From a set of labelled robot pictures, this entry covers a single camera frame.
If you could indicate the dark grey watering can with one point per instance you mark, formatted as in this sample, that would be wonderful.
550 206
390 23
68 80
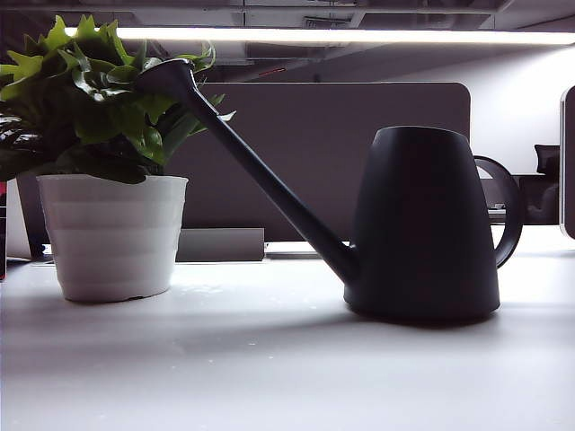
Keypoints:
422 224

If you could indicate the white ribbed plant pot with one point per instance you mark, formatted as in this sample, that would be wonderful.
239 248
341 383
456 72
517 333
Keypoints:
112 242

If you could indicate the green leafy potted plant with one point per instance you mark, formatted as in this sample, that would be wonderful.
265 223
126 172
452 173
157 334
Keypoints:
99 117

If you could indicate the dark grey desk partition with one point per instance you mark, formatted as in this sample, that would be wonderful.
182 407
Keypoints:
292 134

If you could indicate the long ceiling light strip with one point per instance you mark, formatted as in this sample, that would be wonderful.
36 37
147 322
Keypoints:
314 35

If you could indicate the black office chair headrest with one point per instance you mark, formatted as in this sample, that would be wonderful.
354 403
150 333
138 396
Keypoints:
545 157

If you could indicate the white flat board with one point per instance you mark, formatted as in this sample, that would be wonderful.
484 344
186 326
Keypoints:
17 224

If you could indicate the red object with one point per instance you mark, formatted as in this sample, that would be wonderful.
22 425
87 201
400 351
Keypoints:
2 233

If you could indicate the white-edged dark side panel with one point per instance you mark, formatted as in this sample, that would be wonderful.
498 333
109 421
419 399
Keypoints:
569 161

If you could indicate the grey rectangular partition bracket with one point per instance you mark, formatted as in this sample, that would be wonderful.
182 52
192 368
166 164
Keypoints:
220 244

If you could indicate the dark grey upright post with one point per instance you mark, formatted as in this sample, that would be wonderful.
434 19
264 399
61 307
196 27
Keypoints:
35 215

